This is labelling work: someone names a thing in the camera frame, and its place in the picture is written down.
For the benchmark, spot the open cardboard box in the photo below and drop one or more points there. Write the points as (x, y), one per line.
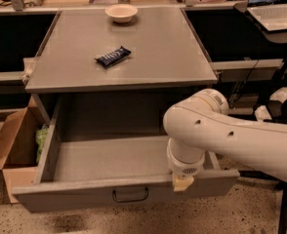
(18, 148)

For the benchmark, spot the white ceramic bowl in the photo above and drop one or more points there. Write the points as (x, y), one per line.
(121, 13)

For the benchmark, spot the green chip bag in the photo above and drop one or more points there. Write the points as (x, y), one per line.
(40, 139)

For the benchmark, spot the grey drawer cabinet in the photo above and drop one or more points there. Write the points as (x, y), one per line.
(97, 78)

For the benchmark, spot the blue snack bar wrapper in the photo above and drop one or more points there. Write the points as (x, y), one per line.
(114, 57)

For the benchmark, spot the yellow foam padded gripper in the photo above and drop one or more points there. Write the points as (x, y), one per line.
(186, 168)

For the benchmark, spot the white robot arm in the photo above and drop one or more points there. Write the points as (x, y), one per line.
(200, 123)

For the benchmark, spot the grey top drawer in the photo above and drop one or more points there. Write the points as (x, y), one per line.
(111, 149)

